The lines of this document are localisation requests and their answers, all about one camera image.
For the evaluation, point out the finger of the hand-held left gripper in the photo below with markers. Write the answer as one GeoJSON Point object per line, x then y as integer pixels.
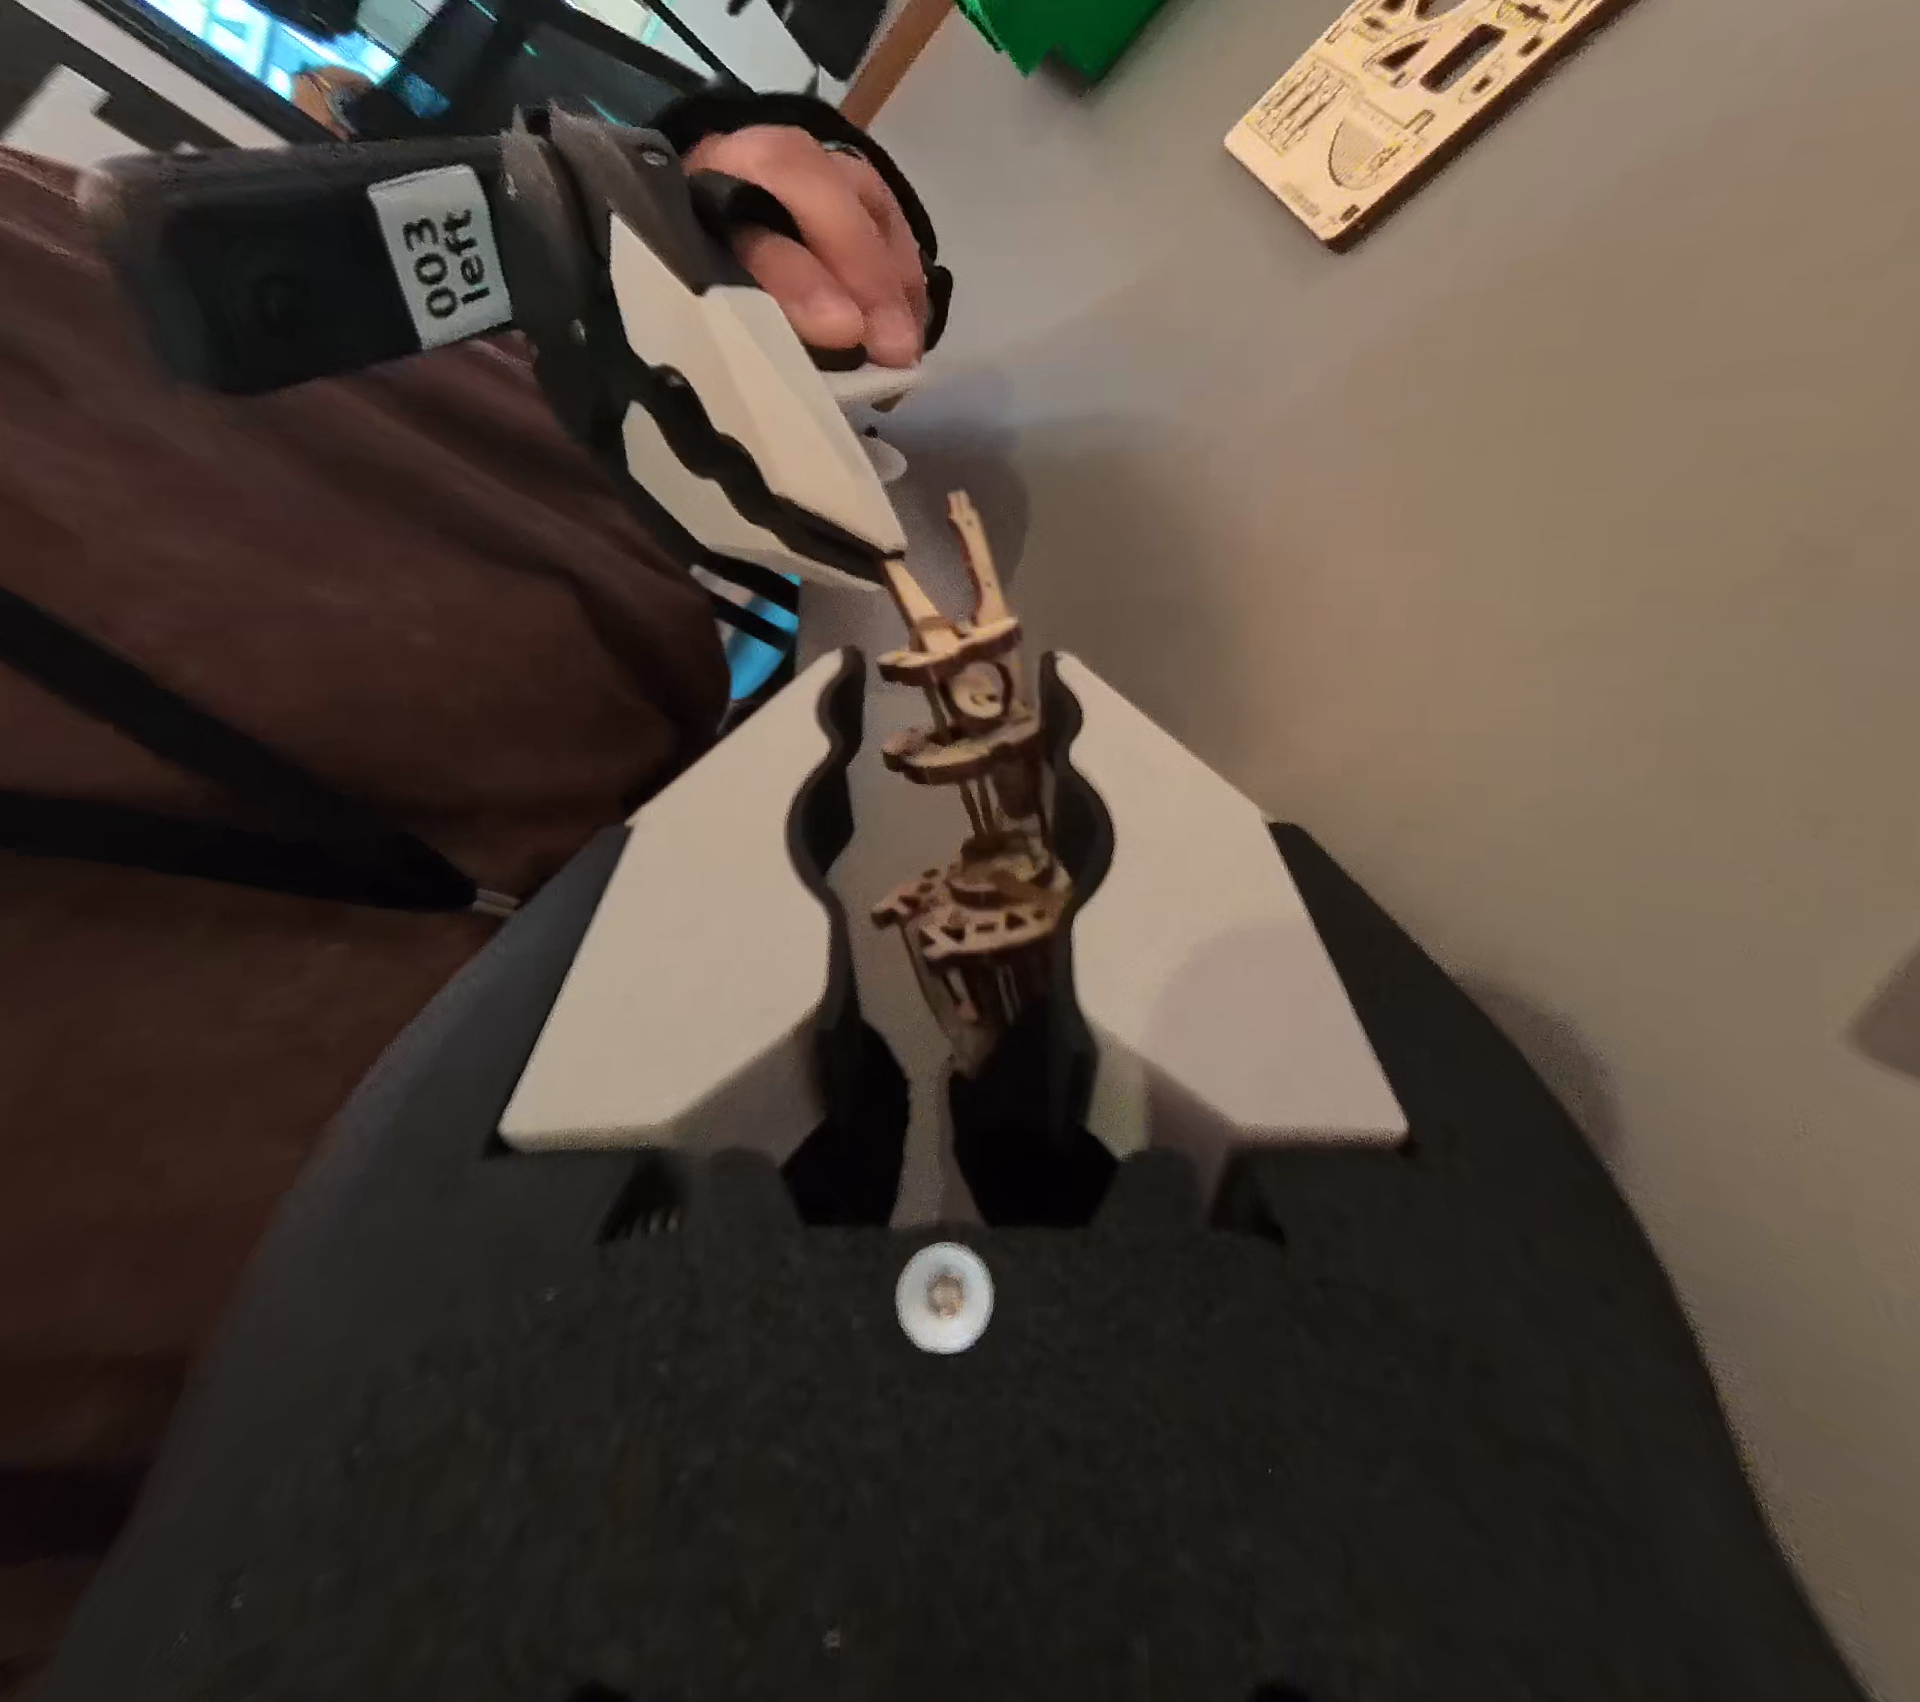
{"type": "Point", "coordinates": [781, 396]}
{"type": "Point", "coordinates": [682, 480]}

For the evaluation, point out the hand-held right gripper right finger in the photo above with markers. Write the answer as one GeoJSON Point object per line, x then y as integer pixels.
{"type": "Point", "coordinates": [1222, 952]}

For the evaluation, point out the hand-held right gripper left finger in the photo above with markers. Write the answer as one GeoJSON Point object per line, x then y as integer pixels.
{"type": "Point", "coordinates": [674, 936]}

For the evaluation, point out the forked wooden model part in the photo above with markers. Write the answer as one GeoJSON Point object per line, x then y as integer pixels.
{"type": "Point", "coordinates": [913, 602]}

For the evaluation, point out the wooden model assembly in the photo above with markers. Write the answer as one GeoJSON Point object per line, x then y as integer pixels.
{"type": "Point", "coordinates": [983, 905]}

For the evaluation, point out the laser-cut wooden parts sheet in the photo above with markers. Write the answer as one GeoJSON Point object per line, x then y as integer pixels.
{"type": "Point", "coordinates": [1321, 195]}

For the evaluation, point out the person's left hand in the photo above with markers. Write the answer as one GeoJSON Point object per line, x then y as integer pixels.
{"type": "Point", "coordinates": [849, 246]}

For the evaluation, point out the blue and black object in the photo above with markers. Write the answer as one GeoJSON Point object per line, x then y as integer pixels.
{"type": "Point", "coordinates": [759, 641]}

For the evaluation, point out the black monitor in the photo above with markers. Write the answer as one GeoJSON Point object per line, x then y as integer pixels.
{"type": "Point", "coordinates": [510, 44]}

